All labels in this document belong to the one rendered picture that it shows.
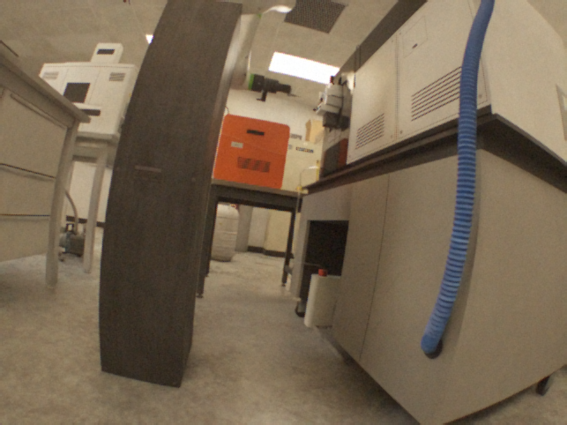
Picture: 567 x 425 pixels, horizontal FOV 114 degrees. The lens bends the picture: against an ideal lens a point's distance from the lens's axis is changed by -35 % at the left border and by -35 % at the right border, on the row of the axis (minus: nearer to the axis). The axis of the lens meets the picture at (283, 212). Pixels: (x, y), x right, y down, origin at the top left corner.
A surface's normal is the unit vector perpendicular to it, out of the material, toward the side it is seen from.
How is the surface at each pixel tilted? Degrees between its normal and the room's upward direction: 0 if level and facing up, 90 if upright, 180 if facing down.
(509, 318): 90
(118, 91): 90
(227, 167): 90
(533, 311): 90
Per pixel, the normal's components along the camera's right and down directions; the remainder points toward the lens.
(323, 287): 0.20, -0.02
